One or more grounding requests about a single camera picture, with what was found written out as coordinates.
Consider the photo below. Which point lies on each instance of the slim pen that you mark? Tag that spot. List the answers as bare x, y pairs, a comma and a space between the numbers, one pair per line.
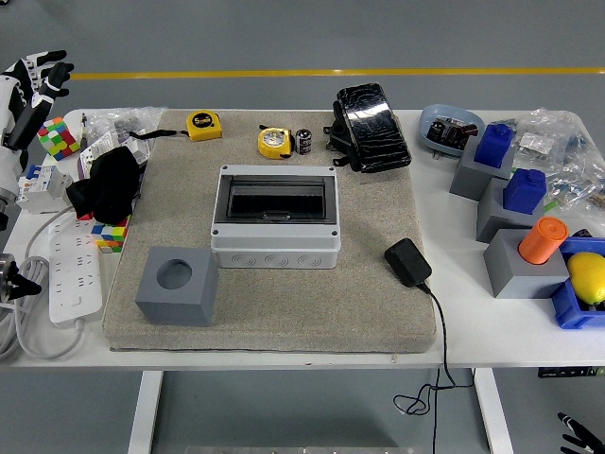
83, 127

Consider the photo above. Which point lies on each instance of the white purple printed packet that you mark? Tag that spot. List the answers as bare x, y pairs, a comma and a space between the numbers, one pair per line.
94, 151

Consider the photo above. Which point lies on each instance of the white power strip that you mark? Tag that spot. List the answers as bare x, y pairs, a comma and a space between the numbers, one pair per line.
75, 274

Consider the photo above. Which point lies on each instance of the white circuit breaker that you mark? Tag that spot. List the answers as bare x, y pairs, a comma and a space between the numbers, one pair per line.
45, 189

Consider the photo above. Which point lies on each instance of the dark electronic parts pile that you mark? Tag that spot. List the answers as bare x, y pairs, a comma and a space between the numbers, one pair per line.
451, 131

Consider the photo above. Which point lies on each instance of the large colourful puzzle cube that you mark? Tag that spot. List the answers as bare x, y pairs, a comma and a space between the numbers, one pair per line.
57, 138

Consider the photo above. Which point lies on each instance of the black power adapter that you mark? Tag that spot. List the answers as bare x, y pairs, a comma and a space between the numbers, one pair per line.
407, 261

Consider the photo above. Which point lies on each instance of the smoky transparent box lid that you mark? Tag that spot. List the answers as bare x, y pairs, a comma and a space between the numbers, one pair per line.
279, 201

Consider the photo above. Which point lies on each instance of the grey electrical enclosure box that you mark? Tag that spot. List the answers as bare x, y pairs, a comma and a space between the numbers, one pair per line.
276, 248

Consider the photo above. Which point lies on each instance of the black glossy case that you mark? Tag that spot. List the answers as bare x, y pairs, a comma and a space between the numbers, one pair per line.
375, 130

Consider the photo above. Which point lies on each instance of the blue plastic bin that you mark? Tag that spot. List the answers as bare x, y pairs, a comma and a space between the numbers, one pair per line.
569, 314

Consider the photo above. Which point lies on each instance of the grey block with round hole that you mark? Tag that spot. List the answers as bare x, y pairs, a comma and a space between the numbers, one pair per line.
179, 302

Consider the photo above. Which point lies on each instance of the grey breaker module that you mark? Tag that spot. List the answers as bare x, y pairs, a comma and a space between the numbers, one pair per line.
142, 151

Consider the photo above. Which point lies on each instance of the small colourful puzzle cube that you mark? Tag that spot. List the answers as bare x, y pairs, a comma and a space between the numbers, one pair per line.
111, 235

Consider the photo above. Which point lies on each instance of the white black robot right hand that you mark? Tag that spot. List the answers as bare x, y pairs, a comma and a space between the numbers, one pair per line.
586, 444

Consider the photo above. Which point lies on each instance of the black table control panel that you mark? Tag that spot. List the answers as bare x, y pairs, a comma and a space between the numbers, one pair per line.
567, 372

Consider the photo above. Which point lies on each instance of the grey block holder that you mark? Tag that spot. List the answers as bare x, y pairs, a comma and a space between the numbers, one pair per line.
515, 279
465, 182
494, 222

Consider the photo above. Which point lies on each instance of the blue bottle-shaped block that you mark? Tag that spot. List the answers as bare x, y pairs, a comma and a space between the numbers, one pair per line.
523, 191
494, 146

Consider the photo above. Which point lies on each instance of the beige-grey foam mat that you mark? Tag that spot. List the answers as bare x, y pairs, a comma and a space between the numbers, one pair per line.
293, 312

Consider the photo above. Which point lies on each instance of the clear bag of small parts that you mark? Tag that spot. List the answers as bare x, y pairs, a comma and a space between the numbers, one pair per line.
120, 120

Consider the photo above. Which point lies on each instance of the small black capacitor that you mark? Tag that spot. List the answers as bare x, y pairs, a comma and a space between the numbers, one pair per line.
303, 142

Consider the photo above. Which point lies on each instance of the light blue bowl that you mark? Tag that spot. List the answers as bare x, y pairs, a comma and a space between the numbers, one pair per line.
432, 116

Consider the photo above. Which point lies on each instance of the yellow round tape measure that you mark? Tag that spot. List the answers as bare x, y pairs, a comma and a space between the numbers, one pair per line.
275, 142

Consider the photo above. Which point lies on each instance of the black cloth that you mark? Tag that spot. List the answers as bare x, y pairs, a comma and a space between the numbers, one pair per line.
111, 182

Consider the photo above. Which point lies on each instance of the orange cylinder battery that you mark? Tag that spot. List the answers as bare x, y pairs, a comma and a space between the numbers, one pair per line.
542, 241

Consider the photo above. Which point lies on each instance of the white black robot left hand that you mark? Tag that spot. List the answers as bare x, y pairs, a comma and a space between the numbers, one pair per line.
9, 165

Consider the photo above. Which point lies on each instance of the white table leg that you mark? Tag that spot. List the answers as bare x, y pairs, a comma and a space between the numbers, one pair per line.
144, 411
494, 411

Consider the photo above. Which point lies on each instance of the yellow lemon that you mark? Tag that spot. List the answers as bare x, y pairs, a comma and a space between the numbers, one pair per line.
586, 276

